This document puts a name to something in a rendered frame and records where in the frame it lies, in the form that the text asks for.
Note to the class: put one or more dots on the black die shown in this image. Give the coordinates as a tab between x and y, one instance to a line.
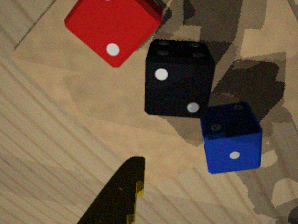
178	79

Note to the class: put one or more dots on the red die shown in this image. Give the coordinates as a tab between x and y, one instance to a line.
114	29

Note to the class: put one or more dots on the blue die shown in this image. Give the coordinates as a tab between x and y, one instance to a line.
232	138

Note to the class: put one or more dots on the tan flat mat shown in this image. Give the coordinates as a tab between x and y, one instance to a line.
254	44

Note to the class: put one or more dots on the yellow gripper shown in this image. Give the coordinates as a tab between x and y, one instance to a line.
116	203

